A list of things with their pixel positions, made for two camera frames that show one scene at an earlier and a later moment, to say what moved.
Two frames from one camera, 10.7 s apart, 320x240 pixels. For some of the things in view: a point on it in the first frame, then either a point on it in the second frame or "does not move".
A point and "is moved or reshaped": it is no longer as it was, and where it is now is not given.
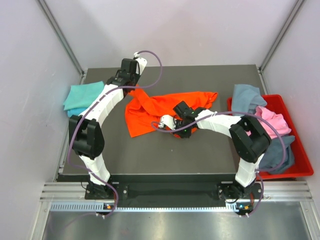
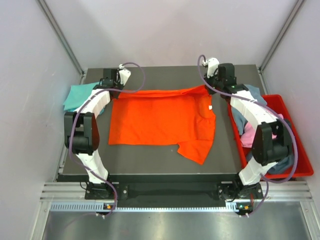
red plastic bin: (302, 165) does not move
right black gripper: (186, 135) → (215, 75)
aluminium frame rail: (271, 192) does not move
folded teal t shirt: (80, 97) does not move
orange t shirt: (143, 112) is moved or reshaped
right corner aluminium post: (281, 35) does not move
